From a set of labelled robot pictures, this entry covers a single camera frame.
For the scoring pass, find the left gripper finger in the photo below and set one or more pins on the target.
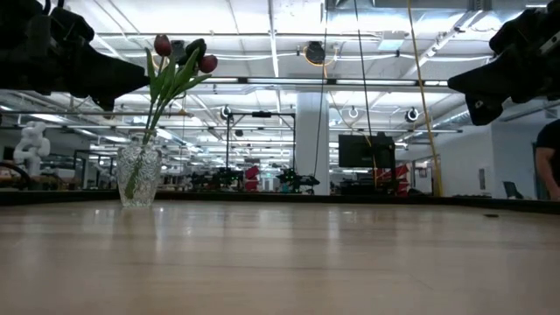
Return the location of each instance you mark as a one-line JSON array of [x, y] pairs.
[[118, 74], [106, 100]]

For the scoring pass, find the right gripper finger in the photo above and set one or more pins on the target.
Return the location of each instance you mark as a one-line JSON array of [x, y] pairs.
[[490, 79], [485, 109]]

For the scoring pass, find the dark maroon artificial tulip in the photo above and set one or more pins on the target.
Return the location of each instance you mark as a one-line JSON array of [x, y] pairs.
[[162, 45]]

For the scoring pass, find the red artificial tulip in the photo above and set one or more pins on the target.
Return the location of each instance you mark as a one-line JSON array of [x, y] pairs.
[[208, 64]]

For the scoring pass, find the black background robot arm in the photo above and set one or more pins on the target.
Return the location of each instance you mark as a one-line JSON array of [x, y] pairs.
[[297, 179], [225, 177]]

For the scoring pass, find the clear cut-glass vase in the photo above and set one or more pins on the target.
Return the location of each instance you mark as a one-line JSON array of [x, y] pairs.
[[139, 179]]

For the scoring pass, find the person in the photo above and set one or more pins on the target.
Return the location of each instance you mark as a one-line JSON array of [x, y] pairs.
[[549, 140]]

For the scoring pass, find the black office chair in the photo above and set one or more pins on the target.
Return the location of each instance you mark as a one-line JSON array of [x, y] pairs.
[[511, 189]]

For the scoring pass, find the small dark debris speck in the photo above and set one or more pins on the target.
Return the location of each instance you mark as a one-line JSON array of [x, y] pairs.
[[491, 215]]

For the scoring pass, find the red storage stack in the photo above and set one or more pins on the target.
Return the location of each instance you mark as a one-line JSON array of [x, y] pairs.
[[251, 177], [401, 175]]

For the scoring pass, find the black monitor on stand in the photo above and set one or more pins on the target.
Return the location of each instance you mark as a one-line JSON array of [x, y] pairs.
[[365, 151]]

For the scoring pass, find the long ceiling light bar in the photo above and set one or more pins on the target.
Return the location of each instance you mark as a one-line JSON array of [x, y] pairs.
[[284, 81]]

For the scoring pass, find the white building pillar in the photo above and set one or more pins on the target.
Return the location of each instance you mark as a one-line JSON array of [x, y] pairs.
[[312, 140]]

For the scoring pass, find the black background rig frame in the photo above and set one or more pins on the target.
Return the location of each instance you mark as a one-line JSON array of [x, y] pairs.
[[262, 114]]

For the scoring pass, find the black metal table frame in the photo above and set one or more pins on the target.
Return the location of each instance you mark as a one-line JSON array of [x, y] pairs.
[[262, 197]]

